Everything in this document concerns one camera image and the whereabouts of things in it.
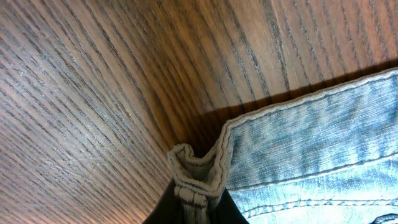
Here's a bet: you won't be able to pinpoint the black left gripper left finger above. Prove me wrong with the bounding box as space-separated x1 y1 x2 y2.
143 179 184 224

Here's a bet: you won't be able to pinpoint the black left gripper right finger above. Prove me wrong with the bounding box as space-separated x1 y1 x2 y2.
211 189 248 224

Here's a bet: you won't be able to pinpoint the light blue denim shorts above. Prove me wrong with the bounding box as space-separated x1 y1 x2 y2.
168 68 397 223

